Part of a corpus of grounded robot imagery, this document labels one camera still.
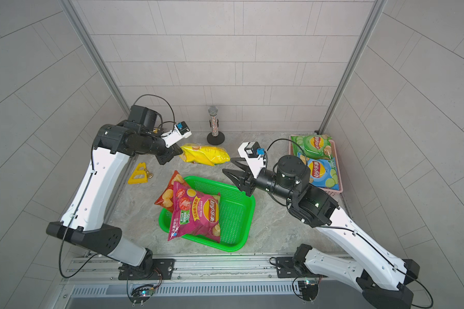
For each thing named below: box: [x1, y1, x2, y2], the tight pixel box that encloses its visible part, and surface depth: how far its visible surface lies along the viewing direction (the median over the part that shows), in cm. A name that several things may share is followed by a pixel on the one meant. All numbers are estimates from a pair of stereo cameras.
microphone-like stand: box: [206, 104, 225, 146], surface depth 101 cm
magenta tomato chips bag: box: [167, 181, 222, 244], surface depth 74 cm
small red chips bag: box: [154, 170, 192, 214], surface depth 75 cm
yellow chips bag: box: [179, 143, 231, 167], surface depth 68 cm
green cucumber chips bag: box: [290, 133, 334, 160], surface depth 96 cm
